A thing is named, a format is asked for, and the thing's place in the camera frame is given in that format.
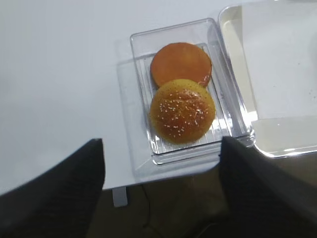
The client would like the sesame bun top in box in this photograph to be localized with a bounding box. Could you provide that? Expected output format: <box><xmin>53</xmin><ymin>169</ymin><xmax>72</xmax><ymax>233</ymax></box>
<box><xmin>149</xmin><ymin>79</ymin><xmax>216</xmax><ymax>144</ymax></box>

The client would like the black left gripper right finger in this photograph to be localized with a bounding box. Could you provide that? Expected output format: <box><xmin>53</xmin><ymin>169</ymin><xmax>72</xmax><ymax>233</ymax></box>
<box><xmin>219</xmin><ymin>137</ymin><xmax>317</xmax><ymax>238</ymax></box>

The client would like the white metal serving tray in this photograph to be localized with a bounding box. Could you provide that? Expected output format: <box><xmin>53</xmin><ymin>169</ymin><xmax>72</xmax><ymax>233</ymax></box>
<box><xmin>218</xmin><ymin>0</ymin><xmax>317</xmax><ymax>158</ymax></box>

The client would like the clear box with buns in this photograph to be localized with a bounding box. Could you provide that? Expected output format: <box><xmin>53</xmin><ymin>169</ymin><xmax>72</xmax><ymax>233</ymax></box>
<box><xmin>118</xmin><ymin>18</ymin><xmax>255</xmax><ymax>182</ymax></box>

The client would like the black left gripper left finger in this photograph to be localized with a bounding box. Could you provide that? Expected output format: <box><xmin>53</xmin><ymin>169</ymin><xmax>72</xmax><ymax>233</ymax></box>
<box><xmin>0</xmin><ymin>139</ymin><xmax>105</xmax><ymax>238</ymax></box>

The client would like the plain brown bun half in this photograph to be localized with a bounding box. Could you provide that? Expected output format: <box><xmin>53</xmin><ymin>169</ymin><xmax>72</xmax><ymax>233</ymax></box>
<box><xmin>150</xmin><ymin>42</ymin><xmax>212</xmax><ymax>87</ymax></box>

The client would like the white table leg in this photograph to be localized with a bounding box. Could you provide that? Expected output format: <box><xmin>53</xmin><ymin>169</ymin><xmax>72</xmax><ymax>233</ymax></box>
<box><xmin>112</xmin><ymin>187</ymin><xmax>128</xmax><ymax>208</ymax></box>

